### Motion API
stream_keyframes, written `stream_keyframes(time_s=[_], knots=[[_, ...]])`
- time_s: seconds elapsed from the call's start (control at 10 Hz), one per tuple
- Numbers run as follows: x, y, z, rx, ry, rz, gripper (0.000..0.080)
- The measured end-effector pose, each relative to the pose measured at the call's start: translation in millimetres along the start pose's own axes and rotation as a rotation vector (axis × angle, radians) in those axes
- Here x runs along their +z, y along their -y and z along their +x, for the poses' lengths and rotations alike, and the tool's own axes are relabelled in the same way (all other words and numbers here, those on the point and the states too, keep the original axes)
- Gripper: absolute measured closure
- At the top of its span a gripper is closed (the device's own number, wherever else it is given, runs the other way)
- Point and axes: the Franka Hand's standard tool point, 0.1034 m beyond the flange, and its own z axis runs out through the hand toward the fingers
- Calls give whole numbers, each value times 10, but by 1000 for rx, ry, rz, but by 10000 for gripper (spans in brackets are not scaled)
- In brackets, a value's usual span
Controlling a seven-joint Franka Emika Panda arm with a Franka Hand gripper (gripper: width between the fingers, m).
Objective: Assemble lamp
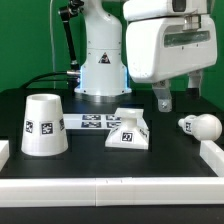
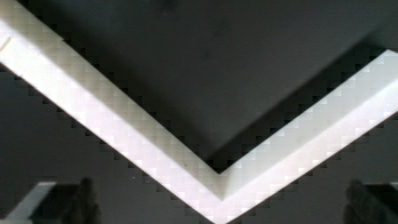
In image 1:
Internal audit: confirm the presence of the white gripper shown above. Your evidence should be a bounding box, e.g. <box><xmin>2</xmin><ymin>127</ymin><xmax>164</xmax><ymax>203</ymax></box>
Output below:
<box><xmin>126</xmin><ymin>15</ymin><xmax>217</xmax><ymax>112</ymax></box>

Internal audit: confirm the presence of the white lamp bulb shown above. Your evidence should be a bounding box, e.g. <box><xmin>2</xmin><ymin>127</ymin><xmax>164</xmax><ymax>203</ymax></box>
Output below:
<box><xmin>178</xmin><ymin>114</ymin><xmax>222</xmax><ymax>141</ymax></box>

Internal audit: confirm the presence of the white lamp base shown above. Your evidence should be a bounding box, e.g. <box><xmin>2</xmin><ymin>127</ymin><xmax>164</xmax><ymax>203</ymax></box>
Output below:
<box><xmin>105</xmin><ymin>108</ymin><xmax>149</xmax><ymax>150</ymax></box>

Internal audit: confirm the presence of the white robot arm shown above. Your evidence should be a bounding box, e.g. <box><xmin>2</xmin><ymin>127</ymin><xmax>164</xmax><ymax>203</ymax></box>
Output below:
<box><xmin>75</xmin><ymin>0</ymin><xmax>217</xmax><ymax>112</ymax></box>

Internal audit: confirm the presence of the white lamp shade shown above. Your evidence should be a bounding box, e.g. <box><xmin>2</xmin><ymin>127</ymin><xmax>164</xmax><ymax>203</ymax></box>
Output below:
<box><xmin>21</xmin><ymin>94</ymin><xmax>68</xmax><ymax>156</ymax></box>

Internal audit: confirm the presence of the white right fence block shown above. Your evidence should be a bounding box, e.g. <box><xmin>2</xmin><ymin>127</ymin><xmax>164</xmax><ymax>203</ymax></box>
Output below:
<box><xmin>200</xmin><ymin>140</ymin><xmax>224</xmax><ymax>177</ymax></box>

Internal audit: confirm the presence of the white fence block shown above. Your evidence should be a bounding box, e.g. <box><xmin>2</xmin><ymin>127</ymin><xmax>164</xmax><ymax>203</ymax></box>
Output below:
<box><xmin>200</xmin><ymin>140</ymin><xmax>224</xmax><ymax>177</ymax></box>
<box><xmin>0</xmin><ymin>140</ymin><xmax>9</xmax><ymax>171</ymax></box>

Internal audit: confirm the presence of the white marker tag plate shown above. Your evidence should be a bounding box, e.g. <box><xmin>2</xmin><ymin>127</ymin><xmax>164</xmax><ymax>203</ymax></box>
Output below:
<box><xmin>64</xmin><ymin>114</ymin><xmax>121</xmax><ymax>130</ymax></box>

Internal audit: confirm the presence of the white left fence block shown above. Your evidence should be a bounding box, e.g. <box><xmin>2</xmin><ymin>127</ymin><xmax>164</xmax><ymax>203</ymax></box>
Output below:
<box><xmin>0</xmin><ymin>140</ymin><xmax>9</xmax><ymax>171</ymax></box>

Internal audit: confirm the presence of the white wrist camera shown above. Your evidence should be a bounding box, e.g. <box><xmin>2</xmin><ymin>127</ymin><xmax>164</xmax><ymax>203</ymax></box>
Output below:
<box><xmin>123</xmin><ymin>0</ymin><xmax>208</xmax><ymax>21</ymax></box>

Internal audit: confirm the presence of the white front fence rail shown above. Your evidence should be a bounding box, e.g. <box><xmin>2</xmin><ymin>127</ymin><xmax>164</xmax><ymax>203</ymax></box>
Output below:
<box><xmin>0</xmin><ymin>177</ymin><xmax>224</xmax><ymax>207</ymax></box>

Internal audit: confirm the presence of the black cable bundle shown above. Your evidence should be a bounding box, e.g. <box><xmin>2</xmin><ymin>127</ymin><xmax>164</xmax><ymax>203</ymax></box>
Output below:
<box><xmin>20</xmin><ymin>70</ymin><xmax>82</xmax><ymax>90</ymax></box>

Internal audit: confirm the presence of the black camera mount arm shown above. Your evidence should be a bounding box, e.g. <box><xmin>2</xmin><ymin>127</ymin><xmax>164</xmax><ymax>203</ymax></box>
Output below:
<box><xmin>58</xmin><ymin>0</ymin><xmax>84</xmax><ymax>70</ymax></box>

